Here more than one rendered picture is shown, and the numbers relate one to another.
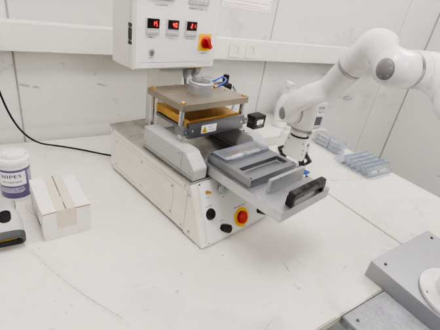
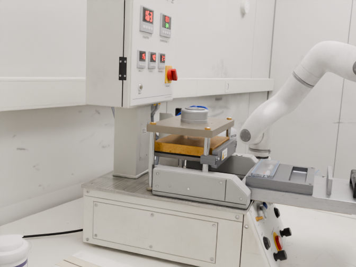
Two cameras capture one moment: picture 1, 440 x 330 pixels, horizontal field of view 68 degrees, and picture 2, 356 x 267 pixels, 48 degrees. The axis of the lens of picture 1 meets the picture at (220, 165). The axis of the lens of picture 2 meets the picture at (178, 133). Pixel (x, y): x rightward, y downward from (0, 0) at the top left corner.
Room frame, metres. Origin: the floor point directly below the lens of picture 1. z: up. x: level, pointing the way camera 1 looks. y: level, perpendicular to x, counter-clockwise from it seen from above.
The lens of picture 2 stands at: (-0.03, 0.59, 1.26)
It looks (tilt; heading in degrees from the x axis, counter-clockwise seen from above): 9 degrees down; 337
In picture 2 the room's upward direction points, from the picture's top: 3 degrees clockwise
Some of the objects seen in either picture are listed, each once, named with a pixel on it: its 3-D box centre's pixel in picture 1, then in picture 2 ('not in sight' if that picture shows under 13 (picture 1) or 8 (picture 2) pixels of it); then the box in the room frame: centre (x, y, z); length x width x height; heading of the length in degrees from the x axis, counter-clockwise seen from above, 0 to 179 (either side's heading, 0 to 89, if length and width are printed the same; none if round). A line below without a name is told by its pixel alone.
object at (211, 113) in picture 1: (200, 105); (194, 136); (1.02, 0.09, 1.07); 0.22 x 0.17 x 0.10; 138
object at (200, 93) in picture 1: (197, 96); (185, 128); (1.05, 0.11, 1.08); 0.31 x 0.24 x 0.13; 138
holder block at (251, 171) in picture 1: (252, 162); (282, 176); (0.84, -0.09, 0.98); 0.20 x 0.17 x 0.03; 138
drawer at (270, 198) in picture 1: (264, 173); (300, 183); (0.81, -0.13, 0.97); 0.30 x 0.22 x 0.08; 48
